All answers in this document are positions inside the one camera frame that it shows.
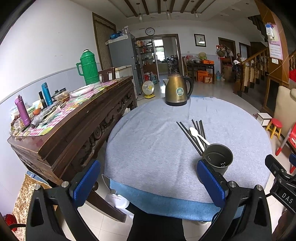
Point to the dark wooden side table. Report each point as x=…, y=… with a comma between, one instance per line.
x=200, y=70

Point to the beige sofa armchair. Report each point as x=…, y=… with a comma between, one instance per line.
x=285, y=108

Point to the checkered pink table mat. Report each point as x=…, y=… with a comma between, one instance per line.
x=53, y=115

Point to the white small step stool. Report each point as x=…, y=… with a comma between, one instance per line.
x=263, y=118

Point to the white plate on sideboard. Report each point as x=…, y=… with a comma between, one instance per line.
x=81, y=91

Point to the green thermos jug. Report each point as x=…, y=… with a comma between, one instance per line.
x=87, y=67

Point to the small floor fan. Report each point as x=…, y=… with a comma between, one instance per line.
x=148, y=89

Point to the wooden stair railing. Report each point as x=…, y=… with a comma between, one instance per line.
x=249, y=72

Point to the framed wall picture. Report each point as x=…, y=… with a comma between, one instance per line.
x=200, y=40

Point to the red plastic child chair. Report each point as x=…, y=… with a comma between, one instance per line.
x=290, y=138

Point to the dark carved wooden sideboard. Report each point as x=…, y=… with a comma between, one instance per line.
x=75, y=141

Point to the dark metal utensil cup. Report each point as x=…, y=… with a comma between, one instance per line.
x=219, y=157

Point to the gold electric kettle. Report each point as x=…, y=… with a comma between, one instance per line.
x=178, y=89

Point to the grey blue table cloth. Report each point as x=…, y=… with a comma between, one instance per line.
x=151, y=163

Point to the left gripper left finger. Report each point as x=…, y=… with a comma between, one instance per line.
x=42, y=223

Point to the grey refrigerator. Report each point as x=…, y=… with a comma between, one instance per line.
x=124, y=52

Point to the red yellow small stool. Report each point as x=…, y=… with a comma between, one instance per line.
x=274, y=128

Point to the purple water bottle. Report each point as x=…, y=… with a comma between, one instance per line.
x=22, y=111

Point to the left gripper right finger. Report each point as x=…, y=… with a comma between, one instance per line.
x=244, y=213

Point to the black chopstick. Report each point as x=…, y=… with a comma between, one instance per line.
x=189, y=138
x=202, y=129
x=193, y=137
x=196, y=125

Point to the teal water bottle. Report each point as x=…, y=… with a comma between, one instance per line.
x=46, y=94

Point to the round wall clock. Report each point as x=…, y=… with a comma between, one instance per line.
x=150, y=31

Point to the white plastic spoon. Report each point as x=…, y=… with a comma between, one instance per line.
x=195, y=133
x=200, y=144

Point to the wall calendar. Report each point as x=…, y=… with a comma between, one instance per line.
x=275, y=49

